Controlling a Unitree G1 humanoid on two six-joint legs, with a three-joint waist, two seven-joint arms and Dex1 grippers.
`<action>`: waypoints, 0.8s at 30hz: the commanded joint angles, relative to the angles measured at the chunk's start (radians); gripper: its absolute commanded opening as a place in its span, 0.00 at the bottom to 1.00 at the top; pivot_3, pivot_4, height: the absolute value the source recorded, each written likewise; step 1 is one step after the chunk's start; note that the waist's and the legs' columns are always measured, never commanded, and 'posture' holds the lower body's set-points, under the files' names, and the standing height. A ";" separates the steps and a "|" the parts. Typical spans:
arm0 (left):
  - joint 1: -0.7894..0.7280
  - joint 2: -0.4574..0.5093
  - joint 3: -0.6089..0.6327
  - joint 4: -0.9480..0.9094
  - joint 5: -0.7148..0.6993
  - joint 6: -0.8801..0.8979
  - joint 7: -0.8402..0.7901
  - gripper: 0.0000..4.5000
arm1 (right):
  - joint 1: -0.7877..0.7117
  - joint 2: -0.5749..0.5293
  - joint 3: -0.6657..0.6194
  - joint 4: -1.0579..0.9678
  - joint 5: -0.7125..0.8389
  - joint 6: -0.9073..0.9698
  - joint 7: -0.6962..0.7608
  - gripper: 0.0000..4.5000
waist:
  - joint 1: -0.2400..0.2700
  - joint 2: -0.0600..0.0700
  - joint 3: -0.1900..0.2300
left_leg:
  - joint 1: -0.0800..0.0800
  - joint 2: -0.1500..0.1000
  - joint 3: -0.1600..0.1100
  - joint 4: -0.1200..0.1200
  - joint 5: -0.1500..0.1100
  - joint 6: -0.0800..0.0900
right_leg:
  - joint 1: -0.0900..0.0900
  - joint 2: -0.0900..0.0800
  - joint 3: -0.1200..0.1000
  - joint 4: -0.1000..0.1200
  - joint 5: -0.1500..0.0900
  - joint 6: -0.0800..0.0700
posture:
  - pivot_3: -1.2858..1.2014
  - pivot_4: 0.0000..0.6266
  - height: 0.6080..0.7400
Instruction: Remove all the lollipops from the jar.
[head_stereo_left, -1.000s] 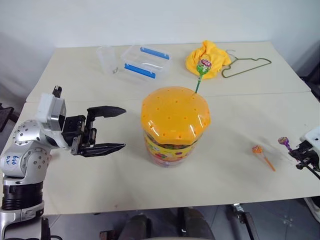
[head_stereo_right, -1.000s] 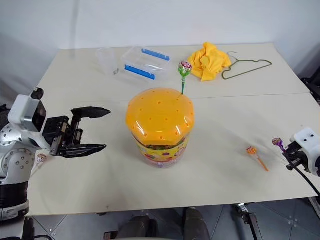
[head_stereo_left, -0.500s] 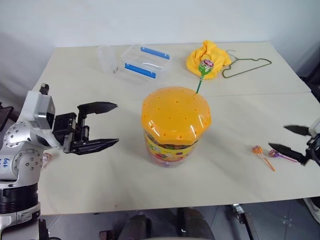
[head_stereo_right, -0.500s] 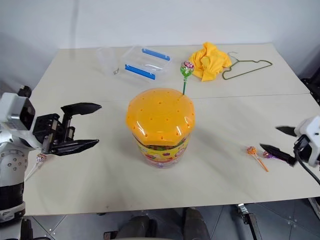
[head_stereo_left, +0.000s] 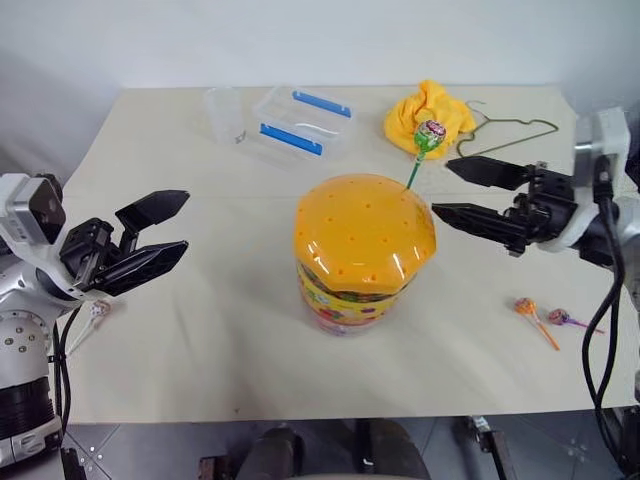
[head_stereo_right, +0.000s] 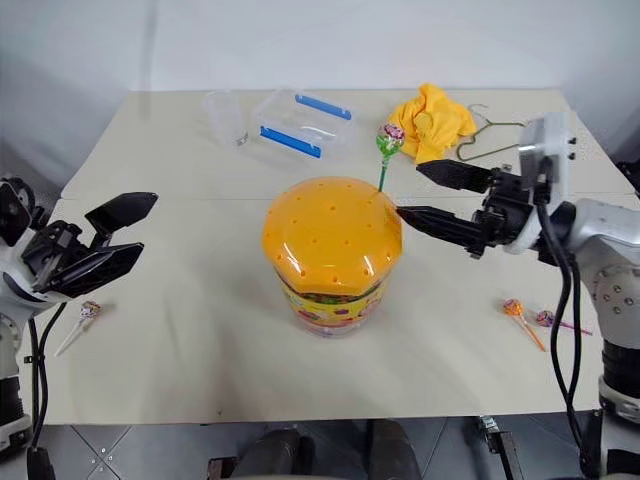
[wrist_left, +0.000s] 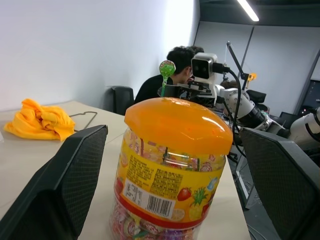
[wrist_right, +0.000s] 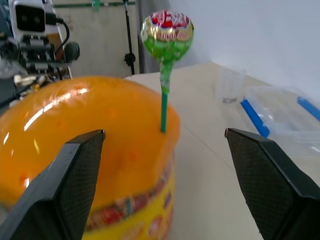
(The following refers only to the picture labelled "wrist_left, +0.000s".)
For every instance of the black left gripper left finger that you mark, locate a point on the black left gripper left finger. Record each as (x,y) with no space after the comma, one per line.
(50,195)

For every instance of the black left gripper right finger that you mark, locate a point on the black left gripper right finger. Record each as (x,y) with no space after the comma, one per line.
(285,185)

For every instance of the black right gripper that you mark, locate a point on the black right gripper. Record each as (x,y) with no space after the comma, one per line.
(197,93)

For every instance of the green lollipop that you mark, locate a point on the green lollipop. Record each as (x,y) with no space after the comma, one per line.
(167,68)

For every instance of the orange plastic jar lid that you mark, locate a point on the orange plastic jar lid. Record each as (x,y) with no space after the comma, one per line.
(175,120)

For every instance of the clear plastic lollipop jar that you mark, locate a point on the clear plastic lollipop jar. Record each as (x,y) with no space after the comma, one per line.
(150,180)

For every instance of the person in black shirt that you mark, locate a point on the person in black shirt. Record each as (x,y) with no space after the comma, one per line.
(150,87)

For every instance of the black office chair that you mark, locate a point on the black office chair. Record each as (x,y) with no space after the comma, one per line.
(122,98)

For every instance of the person with brown hair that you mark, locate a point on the person with brown hair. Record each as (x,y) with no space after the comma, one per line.
(198,49)

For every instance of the red white wrapped lollipop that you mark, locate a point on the red white wrapped lollipop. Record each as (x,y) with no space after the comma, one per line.
(118,216)
(148,227)

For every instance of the black metal stand pole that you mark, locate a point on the black metal stand pole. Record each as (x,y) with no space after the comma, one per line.
(235,58)

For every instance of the yellow cloth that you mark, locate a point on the yellow cloth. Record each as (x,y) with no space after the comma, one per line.
(40,120)

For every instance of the pink wrapped lollipop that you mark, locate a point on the pink wrapped lollipop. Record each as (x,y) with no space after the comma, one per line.
(206,166)

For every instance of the yellow clamp tool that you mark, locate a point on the yellow clamp tool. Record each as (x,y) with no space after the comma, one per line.
(252,77)

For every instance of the dark monitor screen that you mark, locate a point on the dark monitor screen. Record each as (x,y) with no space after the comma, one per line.
(313,96)

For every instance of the ceiling light strip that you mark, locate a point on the ceiling light strip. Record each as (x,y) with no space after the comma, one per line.
(248,10)

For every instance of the purple wrapped lollipop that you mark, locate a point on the purple wrapped lollipop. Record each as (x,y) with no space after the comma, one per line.
(173,234)

